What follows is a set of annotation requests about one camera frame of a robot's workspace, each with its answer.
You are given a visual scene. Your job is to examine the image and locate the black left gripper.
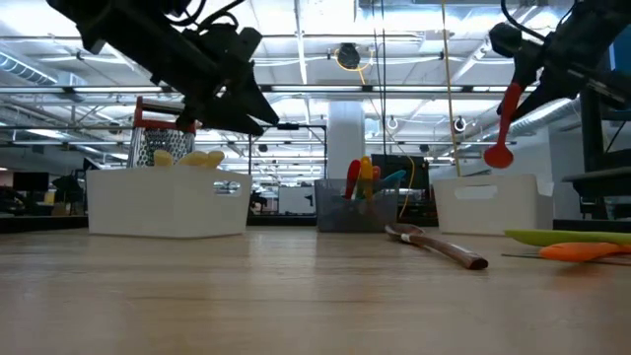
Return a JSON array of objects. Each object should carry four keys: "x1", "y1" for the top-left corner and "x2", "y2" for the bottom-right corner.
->
[{"x1": 147, "y1": 27, "x2": 281, "y2": 137}]

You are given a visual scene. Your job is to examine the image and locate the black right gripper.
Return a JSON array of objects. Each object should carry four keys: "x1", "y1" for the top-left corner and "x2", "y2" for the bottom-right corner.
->
[{"x1": 490, "y1": 22, "x2": 593, "y2": 122}]

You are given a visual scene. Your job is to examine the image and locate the cream spatula back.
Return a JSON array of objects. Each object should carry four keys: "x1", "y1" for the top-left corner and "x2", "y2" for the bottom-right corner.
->
[{"x1": 152, "y1": 148, "x2": 175, "y2": 168}]

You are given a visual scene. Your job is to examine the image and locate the red silicone spoon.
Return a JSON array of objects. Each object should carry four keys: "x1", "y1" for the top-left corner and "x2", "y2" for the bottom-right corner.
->
[{"x1": 482, "y1": 81, "x2": 525, "y2": 171}]

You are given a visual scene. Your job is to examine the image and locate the red silicone spatula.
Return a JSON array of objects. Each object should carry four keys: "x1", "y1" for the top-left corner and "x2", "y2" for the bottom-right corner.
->
[{"x1": 343, "y1": 157, "x2": 363, "y2": 201}]

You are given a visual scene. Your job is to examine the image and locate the yellow silicone spoon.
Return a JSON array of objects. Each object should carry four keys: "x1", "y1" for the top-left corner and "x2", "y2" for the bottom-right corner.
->
[{"x1": 358, "y1": 154, "x2": 376, "y2": 201}]

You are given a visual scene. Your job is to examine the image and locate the pink silicone spatula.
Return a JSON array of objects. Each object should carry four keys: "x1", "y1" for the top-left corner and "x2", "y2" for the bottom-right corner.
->
[{"x1": 370, "y1": 163, "x2": 384, "y2": 198}]

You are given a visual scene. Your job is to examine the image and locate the blue silicone spoon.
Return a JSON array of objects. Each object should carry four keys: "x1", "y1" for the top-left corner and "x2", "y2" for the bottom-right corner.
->
[{"x1": 350, "y1": 169, "x2": 408, "y2": 208}]

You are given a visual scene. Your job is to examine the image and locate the red steel box grater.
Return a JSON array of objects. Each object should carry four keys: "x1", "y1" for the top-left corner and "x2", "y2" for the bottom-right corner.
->
[{"x1": 126, "y1": 95, "x2": 198, "y2": 168}]

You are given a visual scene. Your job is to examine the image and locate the black computer monitor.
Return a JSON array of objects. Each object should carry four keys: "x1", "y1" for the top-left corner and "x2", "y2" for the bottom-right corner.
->
[{"x1": 596, "y1": 38, "x2": 631, "y2": 122}]

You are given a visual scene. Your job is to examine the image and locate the grey black equipment cart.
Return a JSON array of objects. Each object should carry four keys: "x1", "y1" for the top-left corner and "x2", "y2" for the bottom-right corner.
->
[{"x1": 561, "y1": 88, "x2": 631, "y2": 221}]

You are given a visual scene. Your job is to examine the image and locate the white background panel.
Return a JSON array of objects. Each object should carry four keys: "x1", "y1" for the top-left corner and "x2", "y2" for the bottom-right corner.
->
[{"x1": 277, "y1": 184, "x2": 316, "y2": 215}]

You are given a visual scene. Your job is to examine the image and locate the white building column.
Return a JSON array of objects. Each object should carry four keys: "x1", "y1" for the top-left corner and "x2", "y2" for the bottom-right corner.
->
[{"x1": 326, "y1": 101, "x2": 367, "y2": 181}]

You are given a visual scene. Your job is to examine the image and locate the white plastic bin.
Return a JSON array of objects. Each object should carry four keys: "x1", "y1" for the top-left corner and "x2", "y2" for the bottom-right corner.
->
[
  {"x1": 85, "y1": 164, "x2": 253, "y2": 239},
  {"x1": 432, "y1": 173, "x2": 555, "y2": 236}
]

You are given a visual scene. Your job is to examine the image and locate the grey translucent plastic bin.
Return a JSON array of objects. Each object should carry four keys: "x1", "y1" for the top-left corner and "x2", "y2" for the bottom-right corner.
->
[{"x1": 314, "y1": 177, "x2": 399, "y2": 233}]

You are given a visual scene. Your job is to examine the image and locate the black background screen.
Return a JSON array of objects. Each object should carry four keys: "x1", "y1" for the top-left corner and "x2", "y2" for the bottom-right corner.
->
[{"x1": 370, "y1": 152, "x2": 431, "y2": 191}]

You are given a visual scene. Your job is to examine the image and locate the orange silicone spatula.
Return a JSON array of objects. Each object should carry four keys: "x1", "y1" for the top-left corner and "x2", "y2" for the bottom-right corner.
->
[{"x1": 537, "y1": 241, "x2": 631, "y2": 263}]

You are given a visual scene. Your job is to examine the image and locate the brown wooden spoon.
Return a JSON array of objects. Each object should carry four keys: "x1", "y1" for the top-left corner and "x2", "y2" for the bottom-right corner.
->
[{"x1": 384, "y1": 222, "x2": 490, "y2": 271}]

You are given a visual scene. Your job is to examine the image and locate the black desk screen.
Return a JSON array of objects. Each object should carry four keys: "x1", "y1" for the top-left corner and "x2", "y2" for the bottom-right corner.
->
[{"x1": 12, "y1": 171, "x2": 50, "y2": 192}]

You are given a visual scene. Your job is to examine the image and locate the black background rig frame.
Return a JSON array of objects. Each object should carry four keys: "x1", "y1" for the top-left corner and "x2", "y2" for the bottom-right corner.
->
[{"x1": 245, "y1": 121, "x2": 329, "y2": 175}]

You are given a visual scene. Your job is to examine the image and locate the black ceiling cord reel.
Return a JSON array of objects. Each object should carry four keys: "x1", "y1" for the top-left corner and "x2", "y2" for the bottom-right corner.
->
[{"x1": 334, "y1": 41, "x2": 366, "y2": 71}]

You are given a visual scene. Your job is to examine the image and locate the thin yellow cable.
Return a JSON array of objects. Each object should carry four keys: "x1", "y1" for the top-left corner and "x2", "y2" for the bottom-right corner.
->
[{"x1": 339, "y1": 48, "x2": 418, "y2": 221}]

